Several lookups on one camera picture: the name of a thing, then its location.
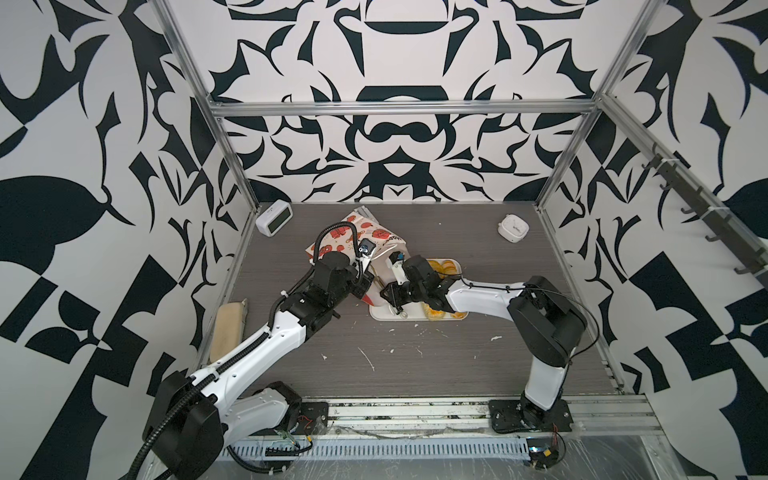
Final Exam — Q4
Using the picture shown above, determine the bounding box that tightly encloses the fake bagel bread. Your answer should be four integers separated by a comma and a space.
428, 260, 444, 274

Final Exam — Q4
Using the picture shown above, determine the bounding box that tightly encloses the fake orange pastry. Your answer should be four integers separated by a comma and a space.
422, 303, 446, 321

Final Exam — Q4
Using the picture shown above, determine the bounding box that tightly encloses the red white paper bag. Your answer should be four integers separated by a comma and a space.
304, 206, 409, 307

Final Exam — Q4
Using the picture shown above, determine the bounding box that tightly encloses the long striped fake bread loaf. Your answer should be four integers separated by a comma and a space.
441, 259, 461, 276

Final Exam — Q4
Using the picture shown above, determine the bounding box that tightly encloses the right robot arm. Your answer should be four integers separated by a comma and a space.
382, 254, 587, 434

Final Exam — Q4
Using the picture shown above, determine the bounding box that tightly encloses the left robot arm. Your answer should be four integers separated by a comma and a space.
125, 241, 375, 479

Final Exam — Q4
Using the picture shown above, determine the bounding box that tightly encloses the white plastic tray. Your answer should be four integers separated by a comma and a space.
368, 258, 468, 322

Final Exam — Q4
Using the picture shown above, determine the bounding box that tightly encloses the beige foam pad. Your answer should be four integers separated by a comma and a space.
209, 299, 248, 363

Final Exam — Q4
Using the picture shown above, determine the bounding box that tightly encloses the white digital clock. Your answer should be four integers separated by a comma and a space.
255, 200, 293, 237

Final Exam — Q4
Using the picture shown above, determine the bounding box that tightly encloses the white round timer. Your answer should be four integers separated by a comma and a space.
497, 214, 530, 243

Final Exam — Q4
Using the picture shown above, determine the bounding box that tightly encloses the small circuit board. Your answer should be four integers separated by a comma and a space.
526, 435, 567, 471

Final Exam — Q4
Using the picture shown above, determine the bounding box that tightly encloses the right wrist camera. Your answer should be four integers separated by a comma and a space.
388, 251, 408, 285

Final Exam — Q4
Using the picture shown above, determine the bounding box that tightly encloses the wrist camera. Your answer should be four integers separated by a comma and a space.
358, 238, 377, 257
388, 251, 408, 285

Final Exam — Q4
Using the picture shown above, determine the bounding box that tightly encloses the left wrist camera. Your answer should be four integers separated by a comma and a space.
358, 238, 377, 257

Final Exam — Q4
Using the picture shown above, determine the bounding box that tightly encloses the black corrugated cable conduit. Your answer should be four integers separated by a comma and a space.
128, 221, 361, 480

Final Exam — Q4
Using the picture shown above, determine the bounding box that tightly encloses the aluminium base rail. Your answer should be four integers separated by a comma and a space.
218, 395, 663, 464

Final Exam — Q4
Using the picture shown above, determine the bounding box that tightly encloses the wall hook rail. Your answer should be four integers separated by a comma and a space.
643, 142, 767, 289

